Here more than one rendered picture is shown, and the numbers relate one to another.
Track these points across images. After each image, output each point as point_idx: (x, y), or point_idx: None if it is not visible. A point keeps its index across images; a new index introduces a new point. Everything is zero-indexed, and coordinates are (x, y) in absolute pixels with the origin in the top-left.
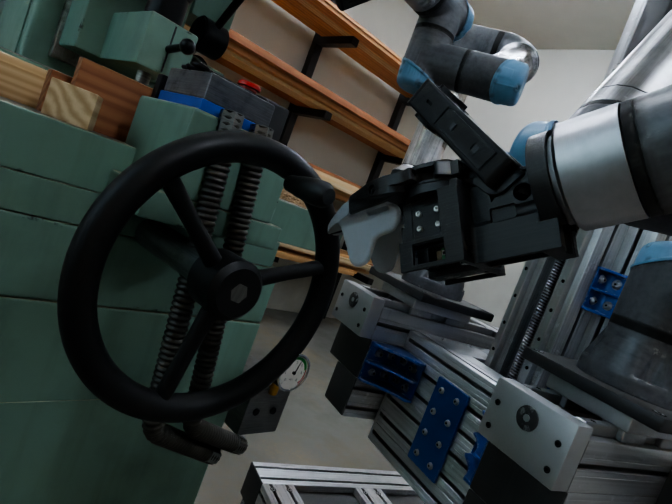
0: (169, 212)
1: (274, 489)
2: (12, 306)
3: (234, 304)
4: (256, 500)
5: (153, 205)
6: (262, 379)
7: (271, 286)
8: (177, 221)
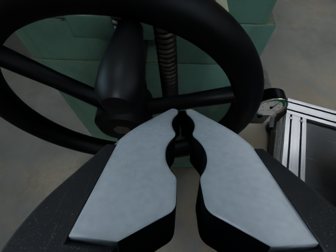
0: (96, 30)
1: (291, 118)
2: (87, 64)
3: (123, 134)
4: (281, 118)
5: (79, 27)
6: (187, 152)
7: (265, 40)
8: (108, 35)
